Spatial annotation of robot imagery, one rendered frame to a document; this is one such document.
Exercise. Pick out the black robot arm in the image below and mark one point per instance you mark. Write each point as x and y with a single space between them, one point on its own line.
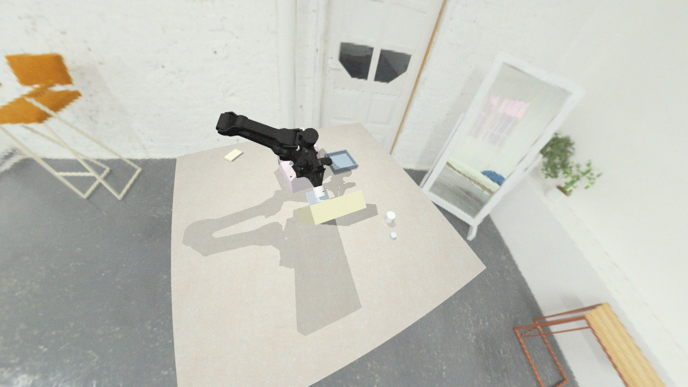
283 142

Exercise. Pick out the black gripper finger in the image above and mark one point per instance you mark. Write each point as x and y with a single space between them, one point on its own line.
318 175
311 179

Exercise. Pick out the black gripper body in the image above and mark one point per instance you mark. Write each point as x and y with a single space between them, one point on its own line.
316 163

